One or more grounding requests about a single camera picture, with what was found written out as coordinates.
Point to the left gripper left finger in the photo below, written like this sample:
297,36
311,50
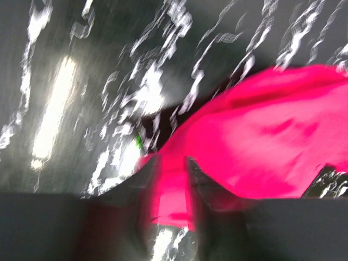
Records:
118,220

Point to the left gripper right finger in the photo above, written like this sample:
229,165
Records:
220,221

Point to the bright pink t shirt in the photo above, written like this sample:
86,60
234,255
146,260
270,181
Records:
267,137

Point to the black marble pattern mat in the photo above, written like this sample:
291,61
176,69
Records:
90,90

